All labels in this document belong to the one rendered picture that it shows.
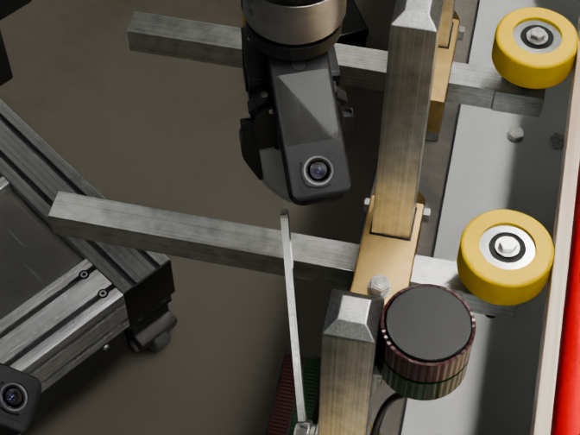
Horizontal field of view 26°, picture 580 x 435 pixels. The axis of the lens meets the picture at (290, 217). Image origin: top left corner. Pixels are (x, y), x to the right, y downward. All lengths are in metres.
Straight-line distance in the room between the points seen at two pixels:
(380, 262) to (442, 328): 0.33
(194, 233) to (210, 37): 0.25
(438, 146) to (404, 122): 0.40
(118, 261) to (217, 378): 0.28
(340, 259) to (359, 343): 0.34
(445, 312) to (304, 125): 0.19
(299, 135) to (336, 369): 0.18
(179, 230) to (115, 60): 1.32
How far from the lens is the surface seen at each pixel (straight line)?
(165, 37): 1.32
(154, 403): 2.02
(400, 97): 0.99
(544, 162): 1.51
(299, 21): 0.88
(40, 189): 1.99
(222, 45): 1.31
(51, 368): 1.86
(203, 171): 2.26
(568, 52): 1.24
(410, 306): 0.80
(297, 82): 0.92
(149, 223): 1.16
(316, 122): 0.92
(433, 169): 1.38
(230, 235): 1.15
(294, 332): 1.03
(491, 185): 1.48
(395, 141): 1.03
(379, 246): 1.13
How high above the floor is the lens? 1.79
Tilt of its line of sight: 55 degrees down
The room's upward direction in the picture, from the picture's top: straight up
